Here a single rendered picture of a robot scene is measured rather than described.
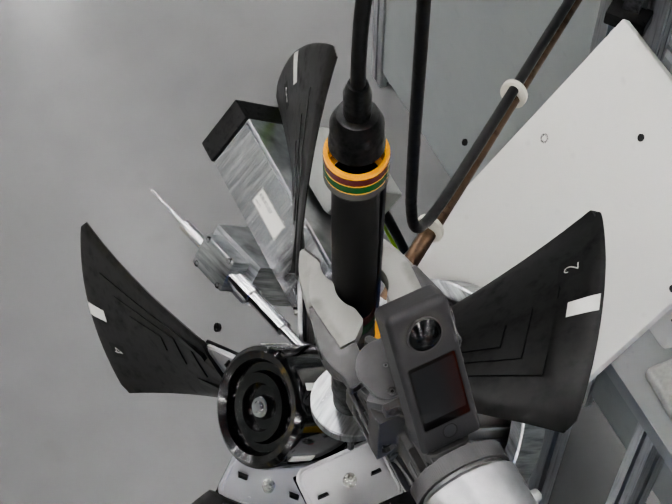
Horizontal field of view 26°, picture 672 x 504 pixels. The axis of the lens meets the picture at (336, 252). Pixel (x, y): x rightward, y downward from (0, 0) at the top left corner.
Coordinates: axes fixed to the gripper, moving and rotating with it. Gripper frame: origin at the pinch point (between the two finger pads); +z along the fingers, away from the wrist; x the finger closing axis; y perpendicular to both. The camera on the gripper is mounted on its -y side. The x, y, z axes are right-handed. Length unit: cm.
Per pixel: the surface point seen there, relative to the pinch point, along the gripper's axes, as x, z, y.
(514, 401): 11.3, -10.2, 17.0
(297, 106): 9.8, 29.2, 22.3
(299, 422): -3.0, 1.9, 30.9
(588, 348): 17.9, -10.1, 13.4
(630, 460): 53, 9, 108
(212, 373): -6.3, 17.1, 44.7
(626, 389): 43, 6, 71
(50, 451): -24, 72, 156
